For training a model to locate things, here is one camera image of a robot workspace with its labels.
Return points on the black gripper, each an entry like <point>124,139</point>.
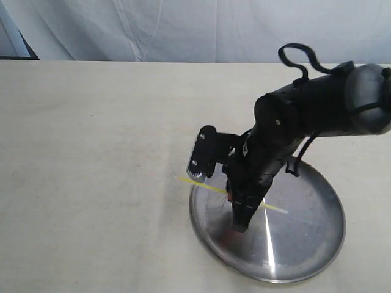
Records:
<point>251,170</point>

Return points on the thin yellow stick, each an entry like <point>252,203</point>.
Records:
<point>201,185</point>

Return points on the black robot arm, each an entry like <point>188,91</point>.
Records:
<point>288,120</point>

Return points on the round stainless steel plate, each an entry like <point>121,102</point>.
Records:
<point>296,232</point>

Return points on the white backdrop cloth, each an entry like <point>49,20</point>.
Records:
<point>202,31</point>

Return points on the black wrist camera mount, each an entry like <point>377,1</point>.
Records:
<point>210,148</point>

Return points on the dark frame at left edge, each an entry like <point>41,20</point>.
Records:
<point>30,55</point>

